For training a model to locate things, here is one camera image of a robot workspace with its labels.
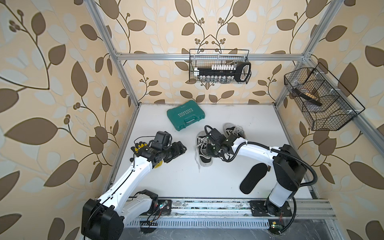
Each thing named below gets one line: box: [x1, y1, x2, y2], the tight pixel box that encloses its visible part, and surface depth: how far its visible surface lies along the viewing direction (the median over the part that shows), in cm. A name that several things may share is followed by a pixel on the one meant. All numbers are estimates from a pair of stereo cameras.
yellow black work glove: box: [130, 141, 149, 159], surface depth 56 cm
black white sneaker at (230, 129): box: [223, 122, 247, 139], surface depth 101 cm
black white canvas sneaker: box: [196, 130, 213, 167], surface depth 88 cm
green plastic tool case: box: [167, 100, 206, 131], surface depth 110 cm
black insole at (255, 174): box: [239, 163, 268, 195], surface depth 84 cm
